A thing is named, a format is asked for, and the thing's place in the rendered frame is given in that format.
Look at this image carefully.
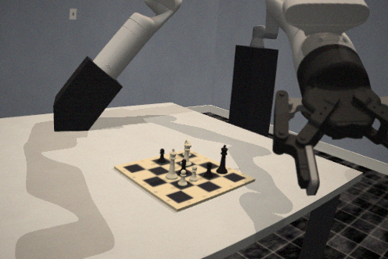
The white pawn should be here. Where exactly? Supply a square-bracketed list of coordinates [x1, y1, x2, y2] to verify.
[178, 170, 187, 186]
[189, 165, 198, 182]

